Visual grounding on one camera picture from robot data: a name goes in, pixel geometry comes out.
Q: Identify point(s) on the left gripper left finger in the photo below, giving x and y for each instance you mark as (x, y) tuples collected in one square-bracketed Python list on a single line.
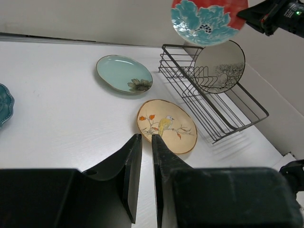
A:
[(112, 193)]

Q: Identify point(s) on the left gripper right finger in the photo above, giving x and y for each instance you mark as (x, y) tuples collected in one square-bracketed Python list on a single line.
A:
[(174, 189)]

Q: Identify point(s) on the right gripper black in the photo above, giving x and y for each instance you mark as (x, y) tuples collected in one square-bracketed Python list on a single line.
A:
[(270, 15)]

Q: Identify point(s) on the red plate blue flower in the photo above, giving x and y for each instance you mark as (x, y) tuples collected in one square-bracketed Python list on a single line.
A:
[(207, 22)]

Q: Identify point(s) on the grey tree plate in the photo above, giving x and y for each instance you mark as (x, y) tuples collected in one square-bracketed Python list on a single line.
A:
[(219, 68)]

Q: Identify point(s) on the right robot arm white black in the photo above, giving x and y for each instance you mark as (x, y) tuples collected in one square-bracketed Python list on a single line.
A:
[(293, 171)]

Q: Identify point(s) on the beige bird plate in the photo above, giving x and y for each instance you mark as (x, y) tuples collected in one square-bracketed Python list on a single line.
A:
[(170, 122)]

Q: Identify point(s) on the light blue flower plate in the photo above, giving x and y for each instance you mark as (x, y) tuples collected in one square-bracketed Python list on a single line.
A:
[(124, 74)]

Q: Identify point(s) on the dark teal scalloped plate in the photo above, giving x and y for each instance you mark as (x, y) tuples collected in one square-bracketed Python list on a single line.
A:
[(6, 105)]

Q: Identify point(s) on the black wire dish rack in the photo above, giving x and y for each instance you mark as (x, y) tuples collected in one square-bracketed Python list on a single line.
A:
[(219, 115)]

